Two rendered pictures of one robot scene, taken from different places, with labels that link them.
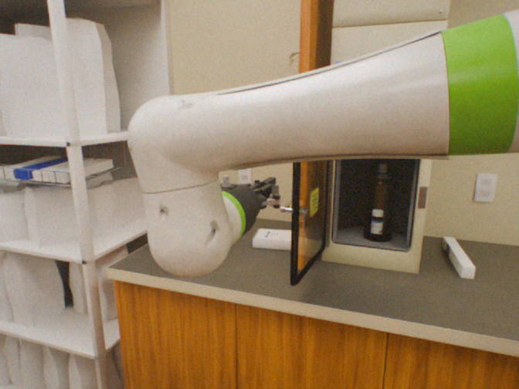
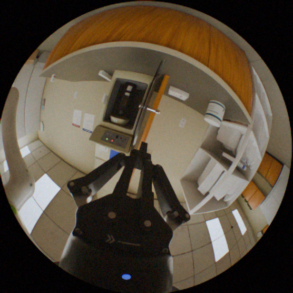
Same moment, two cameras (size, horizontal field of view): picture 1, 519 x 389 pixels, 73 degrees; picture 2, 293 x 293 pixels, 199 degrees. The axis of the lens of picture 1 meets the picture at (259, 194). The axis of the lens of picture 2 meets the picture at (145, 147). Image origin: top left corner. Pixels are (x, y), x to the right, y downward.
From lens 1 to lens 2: 0.67 m
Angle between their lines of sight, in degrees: 39
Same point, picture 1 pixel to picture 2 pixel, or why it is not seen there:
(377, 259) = (129, 74)
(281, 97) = not seen: outside the picture
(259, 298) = (191, 62)
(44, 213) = (247, 151)
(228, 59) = (170, 160)
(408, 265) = (118, 73)
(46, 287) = (255, 123)
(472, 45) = not seen: outside the picture
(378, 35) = not seen: hidden behind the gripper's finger
